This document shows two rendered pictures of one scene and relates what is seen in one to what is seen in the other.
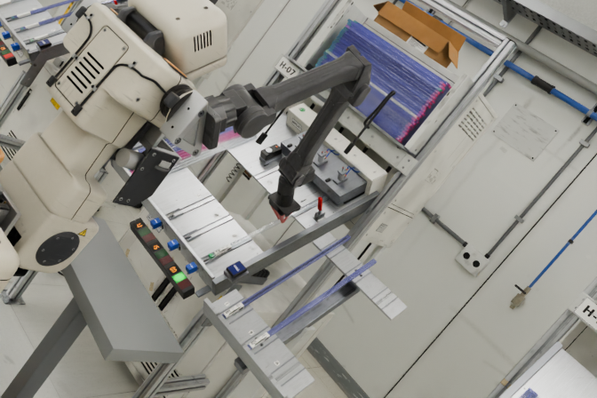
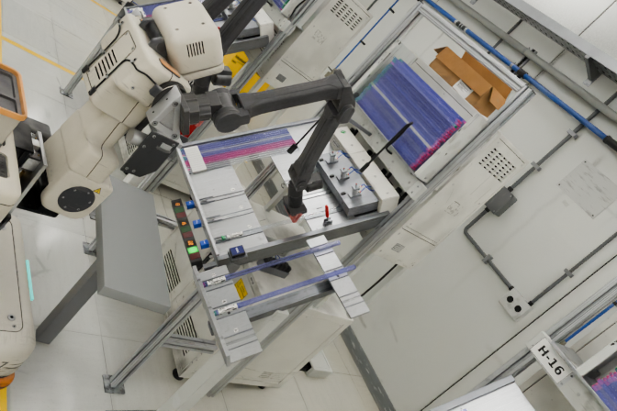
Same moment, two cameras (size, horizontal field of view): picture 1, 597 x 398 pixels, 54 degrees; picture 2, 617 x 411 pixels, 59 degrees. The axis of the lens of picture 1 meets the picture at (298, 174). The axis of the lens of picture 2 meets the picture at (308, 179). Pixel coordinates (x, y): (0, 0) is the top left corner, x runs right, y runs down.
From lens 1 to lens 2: 0.50 m
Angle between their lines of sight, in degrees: 14
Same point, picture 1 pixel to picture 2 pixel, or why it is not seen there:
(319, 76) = (297, 91)
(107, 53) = (122, 51)
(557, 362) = (504, 393)
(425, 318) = (461, 351)
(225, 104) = (201, 100)
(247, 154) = (286, 162)
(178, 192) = (217, 183)
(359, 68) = (338, 89)
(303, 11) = not seen: hidden behind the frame
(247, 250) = (255, 238)
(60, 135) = (88, 111)
